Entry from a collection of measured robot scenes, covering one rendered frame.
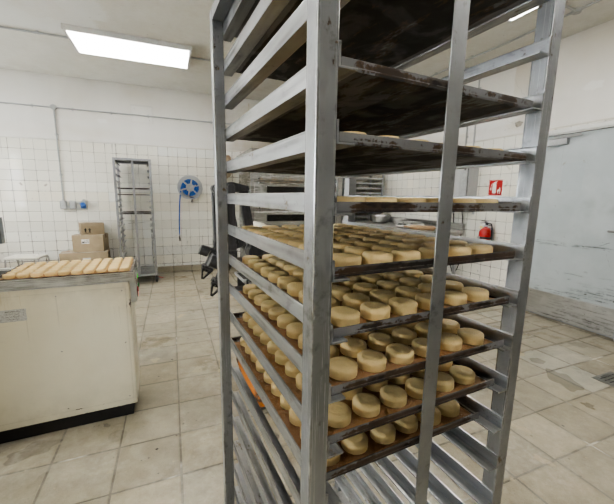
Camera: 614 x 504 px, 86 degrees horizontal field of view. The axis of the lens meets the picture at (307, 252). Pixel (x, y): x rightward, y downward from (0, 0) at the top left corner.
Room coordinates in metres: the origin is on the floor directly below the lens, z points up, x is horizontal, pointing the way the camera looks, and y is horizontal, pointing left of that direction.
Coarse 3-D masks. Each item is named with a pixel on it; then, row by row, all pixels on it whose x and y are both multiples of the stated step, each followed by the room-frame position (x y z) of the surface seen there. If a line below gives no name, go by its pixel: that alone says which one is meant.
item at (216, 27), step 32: (224, 96) 0.98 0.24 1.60; (224, 128) 0.98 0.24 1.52; (224, 160) 0.98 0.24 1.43; (224, 192) 0.98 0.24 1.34; (224, 224) 0.98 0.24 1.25; (224, 256) 0.97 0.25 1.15; (224, 288) 0.97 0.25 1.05; (224, 320) 0.97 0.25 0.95; (224, 352) 0.97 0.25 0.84; (224, 384) 0.97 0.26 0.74; (224, 416) 0.97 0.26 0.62; (224, 448) 0.97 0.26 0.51; (224, 480) 0.98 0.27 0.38
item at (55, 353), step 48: (48, 288) 1.67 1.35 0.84; (96, 288) 1.76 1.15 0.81; (0, 336) 1.57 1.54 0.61; (48, 336) 1.66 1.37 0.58; (96, 336) 1.75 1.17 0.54; (0, 384) 1.56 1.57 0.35; (48, 384) 1.65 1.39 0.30; (96, 384) 1.74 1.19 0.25; (0, 432) 1.57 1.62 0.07; (48, 432) 1.66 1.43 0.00
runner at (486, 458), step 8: (448, 432) 0.72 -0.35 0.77; (456, 432) 0.71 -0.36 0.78; (464, 432) 0.69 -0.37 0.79; (456, 440) 0.70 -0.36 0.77; (464, 440) 0.69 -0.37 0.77; (472, 440) 0.67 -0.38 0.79; (464, 448) 0.67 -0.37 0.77; (472, 448) 0.67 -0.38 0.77; (480, 448) 0.65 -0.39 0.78; (488, 448) 0.64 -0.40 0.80; (472, 456) 0.65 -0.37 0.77; (480, 456) 0.65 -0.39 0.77; (488, 456) 0.64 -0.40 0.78; (496, 456) 0.62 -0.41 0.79; (480, 464) 0.63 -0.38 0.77; (488, 464) 0.63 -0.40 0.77; (496, 464) 0.62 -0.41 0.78; (488, 472) 0.61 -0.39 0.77
